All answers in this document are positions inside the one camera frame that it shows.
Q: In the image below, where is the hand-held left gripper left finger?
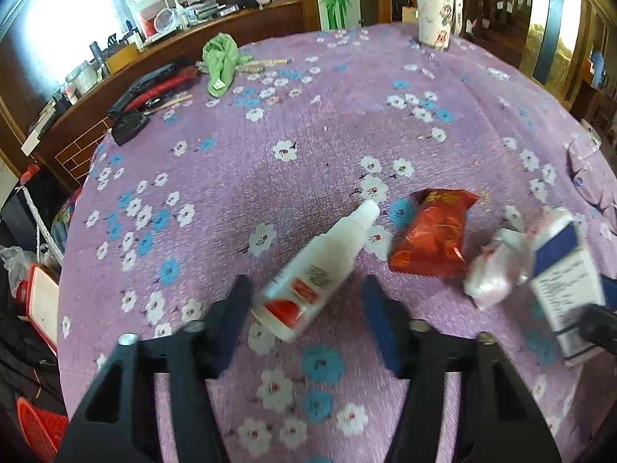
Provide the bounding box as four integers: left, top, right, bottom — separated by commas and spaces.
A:
58, 275, 254, 463

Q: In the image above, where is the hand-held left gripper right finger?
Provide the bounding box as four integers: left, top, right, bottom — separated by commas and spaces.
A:
361, 275, 562, 463

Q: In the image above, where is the blue white medicine box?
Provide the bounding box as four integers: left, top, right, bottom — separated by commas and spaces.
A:
529, 221, 609, 368

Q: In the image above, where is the white bottle with red label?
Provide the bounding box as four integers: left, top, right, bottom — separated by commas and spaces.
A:
250, 199, 381, 344

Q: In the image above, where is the red plastic basket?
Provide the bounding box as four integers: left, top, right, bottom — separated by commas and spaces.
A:
16, 395, 71, 463

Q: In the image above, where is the red snack wrapper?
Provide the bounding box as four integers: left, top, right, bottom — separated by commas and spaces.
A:
388, 188, 481, 279

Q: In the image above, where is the red and white box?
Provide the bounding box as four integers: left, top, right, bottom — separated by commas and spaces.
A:
25, 263, 62, 354

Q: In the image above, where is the purple floral tablecloth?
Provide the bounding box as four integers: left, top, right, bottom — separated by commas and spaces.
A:
59, 22, 617, 463

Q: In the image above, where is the crumpled clear plastic bag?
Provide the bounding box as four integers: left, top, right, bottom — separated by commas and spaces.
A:
0, 245, 38, 302

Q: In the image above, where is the wooden stick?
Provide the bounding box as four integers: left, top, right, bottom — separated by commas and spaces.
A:
143, 95, 194, 115
235, 57, 293, 72

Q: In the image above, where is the black box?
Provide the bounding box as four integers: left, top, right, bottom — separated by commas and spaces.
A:
0, 168, 69, 257

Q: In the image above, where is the wooden counter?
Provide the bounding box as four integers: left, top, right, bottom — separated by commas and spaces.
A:
0, 0, 310, 191

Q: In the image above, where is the green cloth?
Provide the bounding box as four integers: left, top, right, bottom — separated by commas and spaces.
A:
201, 32, 241, 98

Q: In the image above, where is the yellow box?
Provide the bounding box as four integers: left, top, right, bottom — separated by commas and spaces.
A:
105, 42, 142, 74

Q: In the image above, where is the wooden stair railing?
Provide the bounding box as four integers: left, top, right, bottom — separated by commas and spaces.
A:
457, 0, 537, 69

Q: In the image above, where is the white and red plastic bag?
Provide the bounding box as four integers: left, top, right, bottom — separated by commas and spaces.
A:
126, 0, 180, 37

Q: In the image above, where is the printed white paper cup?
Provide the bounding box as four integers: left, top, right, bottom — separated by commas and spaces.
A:
413, 0, 459, 52

